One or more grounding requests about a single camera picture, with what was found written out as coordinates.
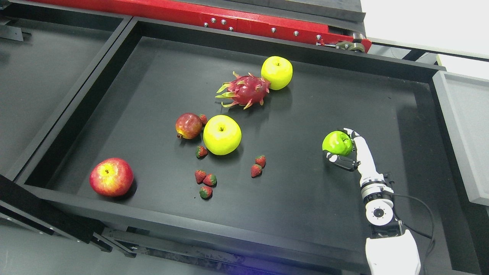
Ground yellow apple far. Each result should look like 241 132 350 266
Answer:
261 56 293 91

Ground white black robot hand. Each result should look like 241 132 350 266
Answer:
323 128 386 196

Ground black shelf tray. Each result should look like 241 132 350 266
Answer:
16 18 488 275

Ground green apple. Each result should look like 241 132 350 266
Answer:
322 131 353 156

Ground red metal beam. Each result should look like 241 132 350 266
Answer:
44 0 373 53

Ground toy strawberry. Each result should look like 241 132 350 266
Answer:
202 174 217 188
198 113 208 126
194 169 207 184
250 163 263 178
255 155 267 168
195 146 208 159
199 186 213 200

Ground red apple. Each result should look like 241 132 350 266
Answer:
89 158 134 197

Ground yellow apple near centre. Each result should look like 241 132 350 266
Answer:
202 115 242 155

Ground red pomegranate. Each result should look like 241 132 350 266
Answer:
175 113 202 140

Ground pink dragon fruit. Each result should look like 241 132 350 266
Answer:
215 71 271 110

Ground black metal shelf rack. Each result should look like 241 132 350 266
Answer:
0 0 489 275

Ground yellow apple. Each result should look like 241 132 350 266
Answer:
261 56 293 91
202 115 242 155

